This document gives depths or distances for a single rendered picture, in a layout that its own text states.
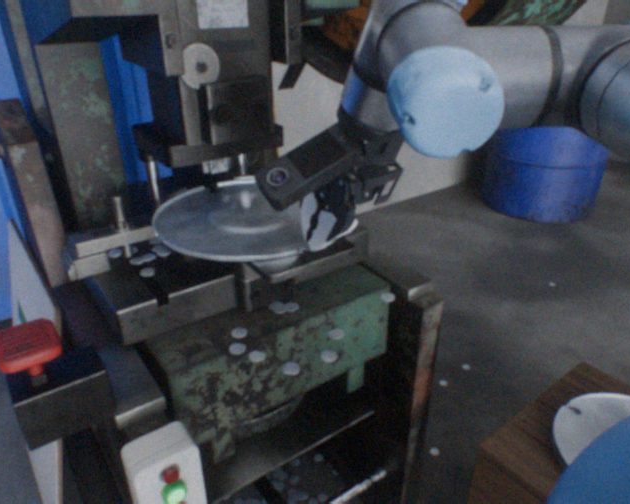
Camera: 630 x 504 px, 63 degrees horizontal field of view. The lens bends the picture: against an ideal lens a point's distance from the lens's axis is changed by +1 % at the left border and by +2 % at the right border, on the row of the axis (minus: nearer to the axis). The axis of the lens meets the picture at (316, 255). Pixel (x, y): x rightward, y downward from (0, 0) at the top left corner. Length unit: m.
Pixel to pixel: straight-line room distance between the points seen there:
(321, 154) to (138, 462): 0.39
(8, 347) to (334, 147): 0.40
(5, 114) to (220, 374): 0.64
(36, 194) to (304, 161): 0.63
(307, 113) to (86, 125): 1.52
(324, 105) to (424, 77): 2.06
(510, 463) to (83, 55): 0.99
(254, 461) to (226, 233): 0.47
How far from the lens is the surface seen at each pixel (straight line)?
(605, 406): 1.17
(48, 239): 1.07
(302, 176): 0.53
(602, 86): 0.40
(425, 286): 0.89
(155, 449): 0.64
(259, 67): 0.79
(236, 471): 1.02
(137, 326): 0.76
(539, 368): 1.82
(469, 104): 0.38
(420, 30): 0.42
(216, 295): 0.78
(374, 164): 0.59
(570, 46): 0.43
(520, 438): 1.07
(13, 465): 1.61
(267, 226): 0.73
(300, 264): 0.64
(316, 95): 2.39
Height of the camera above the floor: 1.10
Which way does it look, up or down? 28 degrees down
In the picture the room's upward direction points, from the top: straight up
